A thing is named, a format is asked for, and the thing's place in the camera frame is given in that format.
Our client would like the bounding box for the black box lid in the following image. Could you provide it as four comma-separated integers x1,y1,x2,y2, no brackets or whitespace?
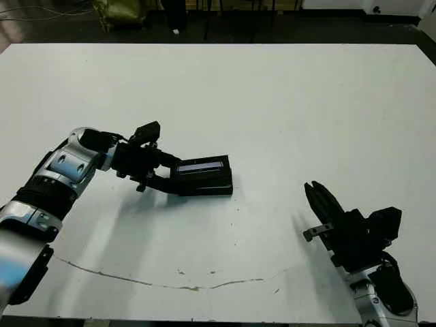
169,155,234,196

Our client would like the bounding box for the black upright leg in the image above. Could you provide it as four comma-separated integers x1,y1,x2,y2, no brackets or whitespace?
162,0,188,32

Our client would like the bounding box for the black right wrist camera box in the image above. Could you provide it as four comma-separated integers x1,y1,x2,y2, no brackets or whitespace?
367,206,403,247

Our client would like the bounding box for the yellow-green bag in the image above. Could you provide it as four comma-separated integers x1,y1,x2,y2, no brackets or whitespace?
97,0,147,33

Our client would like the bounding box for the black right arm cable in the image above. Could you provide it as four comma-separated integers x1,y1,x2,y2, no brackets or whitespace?
381,251,401,274

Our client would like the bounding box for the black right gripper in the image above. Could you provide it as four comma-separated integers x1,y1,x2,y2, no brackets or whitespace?
302,181,388,274

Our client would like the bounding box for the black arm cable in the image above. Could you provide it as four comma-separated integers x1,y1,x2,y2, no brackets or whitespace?
381,251,401,274
102,130,132,143

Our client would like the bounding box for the white floor cable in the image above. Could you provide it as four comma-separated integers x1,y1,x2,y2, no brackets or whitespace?
0,2,99,20

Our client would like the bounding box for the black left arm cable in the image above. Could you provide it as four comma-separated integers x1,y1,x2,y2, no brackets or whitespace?
102,130,132,143

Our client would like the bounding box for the black box with white insert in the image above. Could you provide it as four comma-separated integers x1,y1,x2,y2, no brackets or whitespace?
179,185,234,198

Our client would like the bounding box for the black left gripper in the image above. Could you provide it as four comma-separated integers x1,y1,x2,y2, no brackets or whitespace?
114,141,181,197

